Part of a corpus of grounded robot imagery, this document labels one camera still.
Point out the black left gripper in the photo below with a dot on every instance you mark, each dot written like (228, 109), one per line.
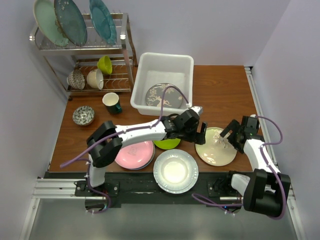
(197, 138)

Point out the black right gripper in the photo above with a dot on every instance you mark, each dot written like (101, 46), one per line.
(234, 125)

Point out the cream green branch plate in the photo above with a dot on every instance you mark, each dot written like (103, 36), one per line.
(217, 151)

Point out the grey reindeer plate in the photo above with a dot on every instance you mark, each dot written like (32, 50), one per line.
(172, 97)

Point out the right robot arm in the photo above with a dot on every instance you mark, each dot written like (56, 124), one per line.
(266, 190)

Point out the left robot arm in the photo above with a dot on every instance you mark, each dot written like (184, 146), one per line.
(106, 142)

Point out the white plastic bin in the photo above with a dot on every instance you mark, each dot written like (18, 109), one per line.
(157, 68)

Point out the lime green plate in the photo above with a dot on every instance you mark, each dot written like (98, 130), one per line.
(167, 144)

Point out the white scalloped deep plate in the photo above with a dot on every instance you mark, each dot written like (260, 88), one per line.
(175, 169)

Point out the blue plate under pink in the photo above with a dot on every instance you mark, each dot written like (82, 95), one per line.
(150, 160)

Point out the white plate under scalloped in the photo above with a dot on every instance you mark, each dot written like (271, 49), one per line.
(184, 190)

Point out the dark green mug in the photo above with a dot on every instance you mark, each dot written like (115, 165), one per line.
(112, 103)

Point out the leaf patterned bowl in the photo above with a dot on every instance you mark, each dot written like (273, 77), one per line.
(83, 115)

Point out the cream white bowl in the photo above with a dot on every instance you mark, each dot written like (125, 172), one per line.
(95, 79)

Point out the lime green bowl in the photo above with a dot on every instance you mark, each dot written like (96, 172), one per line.
(105, 65)

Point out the metal dish rack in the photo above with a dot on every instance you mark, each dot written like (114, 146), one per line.
(61, 61)

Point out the grey patterned bowl on rack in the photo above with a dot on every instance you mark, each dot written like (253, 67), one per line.
(76, 80)

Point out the teal large plate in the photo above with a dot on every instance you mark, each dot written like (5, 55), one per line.
(103, 22)

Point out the dark blue speckled plate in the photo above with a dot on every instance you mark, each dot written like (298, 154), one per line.
(71, 21)

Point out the mint green large plate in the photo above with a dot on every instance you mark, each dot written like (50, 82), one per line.
(44, 14)

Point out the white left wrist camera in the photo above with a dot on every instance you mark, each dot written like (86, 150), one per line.
(197, 109)

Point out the aluminium frame rail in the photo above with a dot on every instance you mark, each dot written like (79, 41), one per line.
(53, 208)

